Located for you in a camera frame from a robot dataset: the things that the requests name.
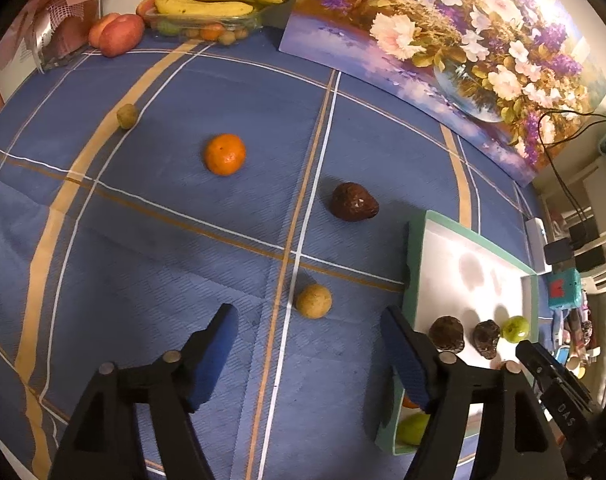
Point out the black charger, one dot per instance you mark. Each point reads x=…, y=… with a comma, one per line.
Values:
x=558, y=252

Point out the white power strip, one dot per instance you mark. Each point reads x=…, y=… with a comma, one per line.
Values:
x=535, y=240

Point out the mandarin orange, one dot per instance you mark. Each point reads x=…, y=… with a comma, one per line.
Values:
x=409, y=402
x=224, y=154

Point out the tan longan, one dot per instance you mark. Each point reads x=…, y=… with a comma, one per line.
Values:
x=126, y=116
x=313, y=301

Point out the pile of small clutter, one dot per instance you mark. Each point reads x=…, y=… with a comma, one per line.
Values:
x=580, y=330

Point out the dark brown avocado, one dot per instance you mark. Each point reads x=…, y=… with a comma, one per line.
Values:
x=354, y=202

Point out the wrinkled brown date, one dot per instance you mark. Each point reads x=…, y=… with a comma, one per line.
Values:
x=446, y=332
x=487, y=338

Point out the teal tin box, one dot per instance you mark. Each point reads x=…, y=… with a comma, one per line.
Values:
x=568, y=290

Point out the white tray with teal rim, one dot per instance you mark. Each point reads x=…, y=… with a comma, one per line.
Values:
x=473, y=270

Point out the pink wrapped bouquet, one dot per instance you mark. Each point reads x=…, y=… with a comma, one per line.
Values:
x=58, y=15

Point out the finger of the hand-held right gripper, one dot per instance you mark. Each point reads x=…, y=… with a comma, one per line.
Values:
x=538, y=360

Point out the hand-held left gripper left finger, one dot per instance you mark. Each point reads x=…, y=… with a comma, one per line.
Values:
x=218, y=355

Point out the pink peach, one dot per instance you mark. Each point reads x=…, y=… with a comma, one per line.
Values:
x=117, y=34

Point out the floral painting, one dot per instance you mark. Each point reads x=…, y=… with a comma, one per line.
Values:
x=433, y=35

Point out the blue plaid tablecloth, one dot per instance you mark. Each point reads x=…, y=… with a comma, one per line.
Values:
x=158, y=235

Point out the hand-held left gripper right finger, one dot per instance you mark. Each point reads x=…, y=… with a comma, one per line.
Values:
x=408, y=360

